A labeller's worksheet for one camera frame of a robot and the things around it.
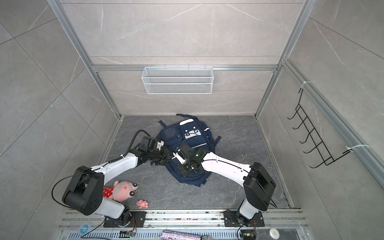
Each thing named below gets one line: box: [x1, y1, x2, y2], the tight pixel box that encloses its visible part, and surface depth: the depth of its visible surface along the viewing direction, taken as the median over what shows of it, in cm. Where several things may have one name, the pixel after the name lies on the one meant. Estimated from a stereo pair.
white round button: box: [269, 227, 280, 240], surface depth 71 cm
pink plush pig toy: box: [103, 180, 138, 202], surface depth 78 cm
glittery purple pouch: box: [161, 230, 201, 240], surface depth 67 cm
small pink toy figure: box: [135, 198, 149, 210], surface depth 78 cm
